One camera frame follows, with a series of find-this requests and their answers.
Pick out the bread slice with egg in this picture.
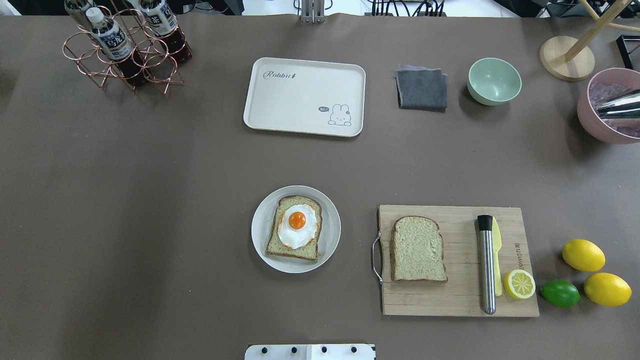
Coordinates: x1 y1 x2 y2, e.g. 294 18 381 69
266 195 322 261

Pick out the plain bread slice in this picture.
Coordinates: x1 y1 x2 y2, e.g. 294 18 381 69
390 215 448 284

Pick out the wooden mug stand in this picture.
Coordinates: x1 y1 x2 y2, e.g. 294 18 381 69
539 0 640 82

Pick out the aluminium frame post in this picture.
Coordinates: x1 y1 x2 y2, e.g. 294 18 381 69
299 0 326 24

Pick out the black glass tray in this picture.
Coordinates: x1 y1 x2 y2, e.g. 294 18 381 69
615 34 640 71

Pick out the fried egg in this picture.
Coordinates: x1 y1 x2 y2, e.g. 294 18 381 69
277 203 320 249

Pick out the half lemon slice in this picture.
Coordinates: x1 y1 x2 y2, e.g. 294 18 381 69
503 269 536 300

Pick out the metal scoop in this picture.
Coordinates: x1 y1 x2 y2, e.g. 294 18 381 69
596 89 640 127

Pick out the grey folded cloth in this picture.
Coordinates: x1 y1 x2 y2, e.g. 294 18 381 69
395 65 448 112

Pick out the pink bowl with ice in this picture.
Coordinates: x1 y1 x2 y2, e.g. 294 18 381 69
577 68 640 145

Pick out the copper wire bottle rack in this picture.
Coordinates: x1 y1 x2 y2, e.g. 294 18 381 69
62 0 193 94

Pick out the green bowl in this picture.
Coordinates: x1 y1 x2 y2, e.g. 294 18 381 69
467 57 522 106

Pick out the wooden cutting board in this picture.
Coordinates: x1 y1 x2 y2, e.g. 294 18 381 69
378 204 532 317

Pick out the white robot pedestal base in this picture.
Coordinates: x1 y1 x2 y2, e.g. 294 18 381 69
244 343 377 360

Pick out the tea bottle white cap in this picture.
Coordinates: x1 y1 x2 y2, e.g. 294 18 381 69
86 7 147 86

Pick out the yellow lemon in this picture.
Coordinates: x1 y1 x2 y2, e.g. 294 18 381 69
561 238 606 272
583 272 633 306

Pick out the cream rabbit tray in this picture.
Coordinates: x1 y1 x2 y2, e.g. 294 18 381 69
243 57 366 137

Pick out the white round plate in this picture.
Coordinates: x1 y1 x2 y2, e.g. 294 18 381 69
251 185 342 274

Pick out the green lime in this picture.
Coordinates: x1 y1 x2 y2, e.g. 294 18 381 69
540 279 581 308

